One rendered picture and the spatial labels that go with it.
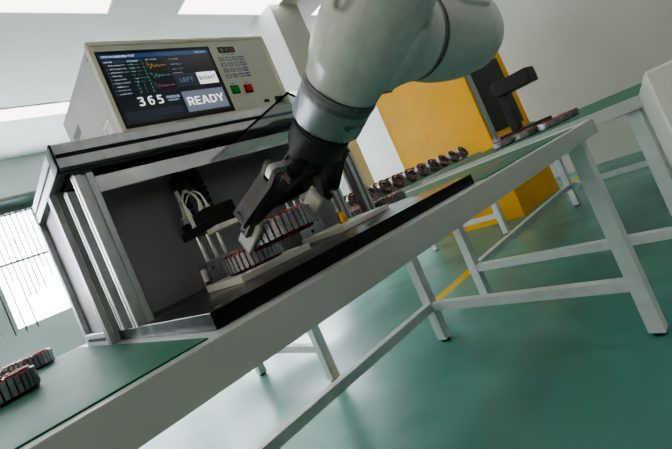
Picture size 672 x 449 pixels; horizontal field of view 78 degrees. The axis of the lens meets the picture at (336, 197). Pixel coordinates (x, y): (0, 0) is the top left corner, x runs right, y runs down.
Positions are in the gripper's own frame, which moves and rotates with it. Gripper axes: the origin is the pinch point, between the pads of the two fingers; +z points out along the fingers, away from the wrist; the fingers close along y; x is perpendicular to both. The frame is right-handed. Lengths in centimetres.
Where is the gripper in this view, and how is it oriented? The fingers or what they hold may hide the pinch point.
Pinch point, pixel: (279, 225)
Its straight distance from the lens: 65.2
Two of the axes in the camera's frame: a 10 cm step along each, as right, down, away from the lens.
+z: -3.6, 6.6, 6.6
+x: -6.3, -6.9, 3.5
